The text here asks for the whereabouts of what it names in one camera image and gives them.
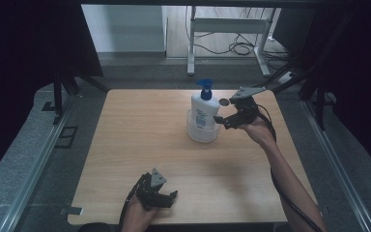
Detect black floor cables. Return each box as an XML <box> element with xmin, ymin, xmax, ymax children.
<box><xmin>186</xmin><ymin>6</ymin><xmax>292</xmax><ymax>71</ymax></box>

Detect black tripod stand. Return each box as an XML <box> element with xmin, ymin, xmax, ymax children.
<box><xmin>271</xmin><ymin>62</ymin><xmax>336</xmax><ymax>131</ymax></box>
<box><xmin>51</xmin><ymin>72</ymin><xmax>110</xmax><ymax>126</ymax></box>

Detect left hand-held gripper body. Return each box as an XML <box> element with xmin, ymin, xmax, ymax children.
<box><xmin>135</xmin><ymin>167</ymin><xmax>172</xmax><ymax>210</ymax></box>

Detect white metal desk frame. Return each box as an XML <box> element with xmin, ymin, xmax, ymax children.
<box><xmin>186</xmin><ymin>5</ymin><xmax>283</xmax><ymax>78</ymax></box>

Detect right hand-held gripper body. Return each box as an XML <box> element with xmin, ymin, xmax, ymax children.
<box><xmin>229</xmin><ymin>86</ymin><xmax>268</xmax><ymax>128</ymax></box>

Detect aluminium floor rail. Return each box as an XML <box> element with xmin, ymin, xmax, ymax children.
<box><xmin>301</xmin><ymin>100</ymin><xmax>371</xmax><ymax>232</ymax></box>
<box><xmin>0</xmin><ymin>96</ymin><xmax>75</xmax><ymax>232</ymax></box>

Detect person's left hand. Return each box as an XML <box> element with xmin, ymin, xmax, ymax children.
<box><xmin>121</xmin><ymin>194</ymin><xmax>159</xmax><ymax>232</ymax></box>

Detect left hand-held gripper cable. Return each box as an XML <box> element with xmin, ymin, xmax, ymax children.
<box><xmin>118</xmin><ymin>173</ymin><xmax>150</xmax><ymax>231</ymax></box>

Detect person's right hand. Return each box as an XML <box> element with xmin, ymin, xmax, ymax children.
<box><xmin>238</xmin><ymin>116</ymin><xmax>277</xmax><ymax>150</ymax></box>

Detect white pump bottle blue cap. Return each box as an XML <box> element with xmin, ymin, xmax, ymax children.
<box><xmin>190</xmin><ymin>78</ymin><xmax>222</xmax><ymax>131</ymax></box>

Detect white plastic mesh basket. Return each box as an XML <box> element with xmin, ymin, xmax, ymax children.
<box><xmin>185</xmin><ymin>108</ymin><xmax>222</xmax><ymax>144</ymax></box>

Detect right hand-held gripper cable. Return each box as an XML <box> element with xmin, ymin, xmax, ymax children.
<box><xmin>255</xmin><ymin>103</ymin><xmax>324</xmax><ymax>232</ymax></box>

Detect dark curtain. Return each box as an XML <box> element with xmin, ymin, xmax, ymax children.
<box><xmin>298</xmin><ymin>0</ymin><xmax>371</xmax><ymax>183</ymax></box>
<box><xmin>0</xmin><ymin>0</ymin><xmax>104</xmax><ymax>188</ymax></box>

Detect hand-held gripper cable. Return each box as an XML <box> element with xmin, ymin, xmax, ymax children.
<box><xmin>118</xmin><ymin>173</ymin><xmax>150</xmax><ymax>231</ymax></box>
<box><xmin>255</xmin><ymin>103</ymin><xmax>324</xmax><ymax>232</ymax></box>

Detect white power strip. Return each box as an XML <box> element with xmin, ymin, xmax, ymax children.
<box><xmin>277</xmin><ymin>72</ymin><xmax>295</xmax><ymax>84</ymax></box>

